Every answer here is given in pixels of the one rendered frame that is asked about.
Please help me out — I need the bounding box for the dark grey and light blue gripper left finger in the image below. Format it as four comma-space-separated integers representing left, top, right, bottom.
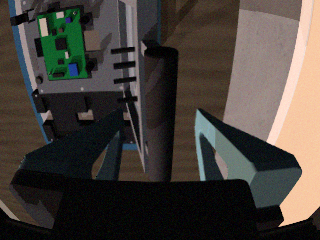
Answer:
17, 109, 125, 181

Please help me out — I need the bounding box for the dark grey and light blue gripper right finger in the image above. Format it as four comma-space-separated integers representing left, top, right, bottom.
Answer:
195, 108, 302, 210

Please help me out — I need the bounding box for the green circuit board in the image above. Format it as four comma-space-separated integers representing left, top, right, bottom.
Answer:
37, 8, 88, 80

